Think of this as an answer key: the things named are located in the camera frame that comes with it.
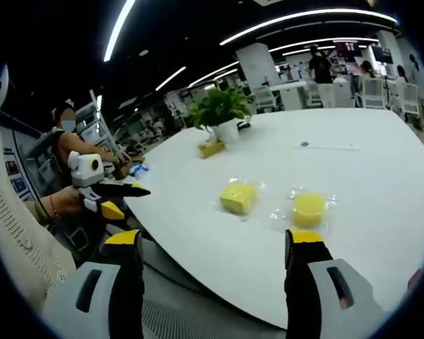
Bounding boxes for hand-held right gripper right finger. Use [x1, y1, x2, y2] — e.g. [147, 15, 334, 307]
[284, 228, 387, 339]

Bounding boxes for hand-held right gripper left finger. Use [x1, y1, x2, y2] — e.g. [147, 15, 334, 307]
[44, 229, 144, 339]

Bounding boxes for round yellow silicone block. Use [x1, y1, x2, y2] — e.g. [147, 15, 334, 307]
[292, 191, 327, 229]

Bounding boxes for square yellow silicone block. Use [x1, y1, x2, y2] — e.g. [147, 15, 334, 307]
[219, 181, 259, 217]

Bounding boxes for person's left hand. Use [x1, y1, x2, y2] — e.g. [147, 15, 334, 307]
[51, 184, 86, 222]

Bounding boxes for blue plastic packet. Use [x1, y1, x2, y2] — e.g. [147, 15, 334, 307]
[128, 162, 150, 178]

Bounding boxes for yellow tissue box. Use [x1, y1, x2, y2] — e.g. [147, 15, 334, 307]
[197, 138, 228, 160]

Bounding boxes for round yellow cake in wrapper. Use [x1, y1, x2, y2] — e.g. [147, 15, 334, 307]
[269, 185, 338, 234]

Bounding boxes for square yellow cake in wrapper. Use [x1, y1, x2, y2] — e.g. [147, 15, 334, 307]
[210, 174, 266, 222]

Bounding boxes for green potted plant white pot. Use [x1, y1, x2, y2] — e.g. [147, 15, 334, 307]
[186, 88, 254, 145]

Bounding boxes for long ceiling light strip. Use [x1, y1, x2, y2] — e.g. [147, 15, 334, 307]
[102, 0, 138, 63]
[219, 8, 399, 47]

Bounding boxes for white square pillar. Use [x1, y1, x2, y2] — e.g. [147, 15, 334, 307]
[235, 42, 284, 112]

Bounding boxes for white office chair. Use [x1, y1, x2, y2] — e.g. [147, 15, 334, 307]
[360, 76, 387, 109]

